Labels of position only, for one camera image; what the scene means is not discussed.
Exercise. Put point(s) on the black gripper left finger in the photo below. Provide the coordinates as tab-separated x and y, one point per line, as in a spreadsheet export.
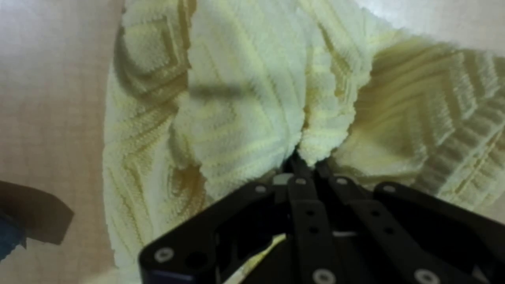
247	231

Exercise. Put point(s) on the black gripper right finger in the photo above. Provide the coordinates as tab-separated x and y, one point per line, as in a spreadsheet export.
420	238

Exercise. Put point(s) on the yellow ribbed cloth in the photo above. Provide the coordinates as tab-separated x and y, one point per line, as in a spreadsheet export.
237	96

